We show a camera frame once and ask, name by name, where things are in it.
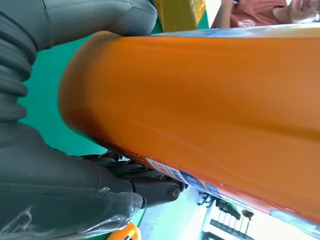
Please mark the yellow plastic sheet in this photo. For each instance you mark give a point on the yellow plastic sheet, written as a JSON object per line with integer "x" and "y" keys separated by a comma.
{"x": 177, "y": 15}

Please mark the person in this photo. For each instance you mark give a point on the person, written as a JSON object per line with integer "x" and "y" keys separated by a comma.
{"x": 250, "y": 13}

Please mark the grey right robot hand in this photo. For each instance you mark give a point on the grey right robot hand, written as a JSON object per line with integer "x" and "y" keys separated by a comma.
{"x": 50, "y": 192}

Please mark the orange detergent bottle, blue logo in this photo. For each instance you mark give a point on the orange detergent bottle, blue logo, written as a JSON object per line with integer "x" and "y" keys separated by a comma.
{"x": 124, "y": 233}

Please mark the black metal rack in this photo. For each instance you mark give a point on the black metal rack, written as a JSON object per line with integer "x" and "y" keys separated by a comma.
{"x": 225, "y": 215}

